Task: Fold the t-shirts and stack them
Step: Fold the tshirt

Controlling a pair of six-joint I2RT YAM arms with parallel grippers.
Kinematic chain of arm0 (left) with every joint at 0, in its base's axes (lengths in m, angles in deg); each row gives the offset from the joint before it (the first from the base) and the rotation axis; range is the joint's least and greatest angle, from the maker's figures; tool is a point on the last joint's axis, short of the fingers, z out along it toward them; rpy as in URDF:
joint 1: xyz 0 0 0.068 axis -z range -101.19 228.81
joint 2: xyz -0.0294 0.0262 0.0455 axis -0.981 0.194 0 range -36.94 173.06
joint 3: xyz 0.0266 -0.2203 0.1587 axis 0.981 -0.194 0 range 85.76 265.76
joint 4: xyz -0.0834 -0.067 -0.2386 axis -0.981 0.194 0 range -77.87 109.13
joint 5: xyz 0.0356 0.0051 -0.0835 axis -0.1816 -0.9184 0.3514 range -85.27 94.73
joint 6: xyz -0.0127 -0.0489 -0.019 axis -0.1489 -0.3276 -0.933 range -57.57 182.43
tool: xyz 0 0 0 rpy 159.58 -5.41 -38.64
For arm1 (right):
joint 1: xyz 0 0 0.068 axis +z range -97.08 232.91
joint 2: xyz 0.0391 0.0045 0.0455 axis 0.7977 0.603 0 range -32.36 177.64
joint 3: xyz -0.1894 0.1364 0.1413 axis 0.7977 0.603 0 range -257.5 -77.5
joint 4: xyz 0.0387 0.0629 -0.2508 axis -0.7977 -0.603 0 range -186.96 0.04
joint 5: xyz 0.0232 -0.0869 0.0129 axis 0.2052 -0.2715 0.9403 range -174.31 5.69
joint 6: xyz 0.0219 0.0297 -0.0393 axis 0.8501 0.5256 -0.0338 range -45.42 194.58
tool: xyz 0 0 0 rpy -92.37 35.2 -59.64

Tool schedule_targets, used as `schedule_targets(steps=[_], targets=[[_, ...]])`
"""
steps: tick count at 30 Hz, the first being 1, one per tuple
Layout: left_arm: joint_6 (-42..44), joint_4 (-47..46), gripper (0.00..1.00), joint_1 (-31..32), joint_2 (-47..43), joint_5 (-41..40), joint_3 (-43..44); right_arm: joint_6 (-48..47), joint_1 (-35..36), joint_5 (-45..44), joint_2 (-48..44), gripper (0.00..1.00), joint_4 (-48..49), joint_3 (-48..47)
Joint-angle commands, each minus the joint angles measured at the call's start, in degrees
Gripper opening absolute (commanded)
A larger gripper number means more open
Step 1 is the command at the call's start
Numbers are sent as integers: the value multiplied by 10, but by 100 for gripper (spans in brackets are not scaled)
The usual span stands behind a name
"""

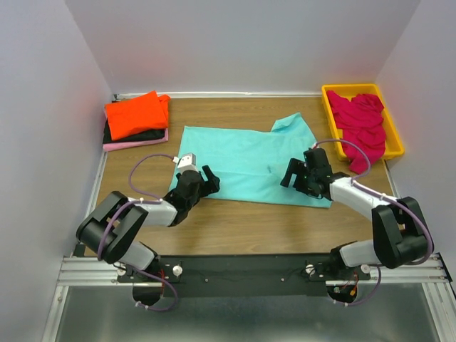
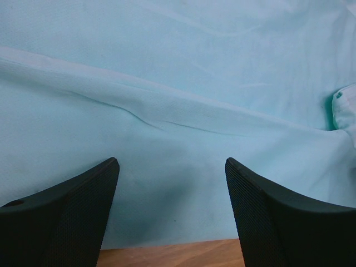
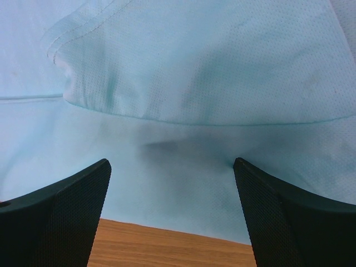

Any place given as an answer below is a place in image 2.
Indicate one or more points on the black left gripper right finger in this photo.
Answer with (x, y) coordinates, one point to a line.
(280, 227)

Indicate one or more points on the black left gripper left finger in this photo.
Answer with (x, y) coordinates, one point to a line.
(63, 225)

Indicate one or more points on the teal t shirt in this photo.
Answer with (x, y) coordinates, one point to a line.
(172, 89)

